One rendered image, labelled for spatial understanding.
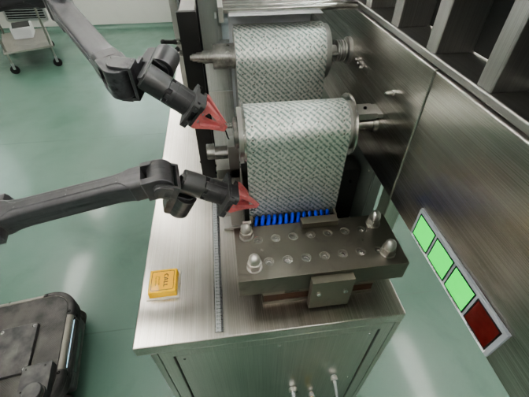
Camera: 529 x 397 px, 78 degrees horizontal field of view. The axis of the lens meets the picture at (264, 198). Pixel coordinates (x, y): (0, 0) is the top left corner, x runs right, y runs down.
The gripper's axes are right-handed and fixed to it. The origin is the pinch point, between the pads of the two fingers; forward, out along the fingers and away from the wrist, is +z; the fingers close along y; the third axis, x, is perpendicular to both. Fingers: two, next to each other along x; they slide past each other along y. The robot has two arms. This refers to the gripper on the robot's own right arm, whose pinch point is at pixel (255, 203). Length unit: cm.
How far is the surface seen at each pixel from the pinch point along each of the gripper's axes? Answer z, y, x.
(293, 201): 8.6, 0.3, 4.8
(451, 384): 128, 21, -50
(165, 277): -14.3, 9.3, -25.2
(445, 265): 19.9, 31.5, 25.0
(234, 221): 2.0, -7.8, -15.4
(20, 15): -227, -555, -227
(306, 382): 40, 26, -45
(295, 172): 3.8, 0.2, 13.2
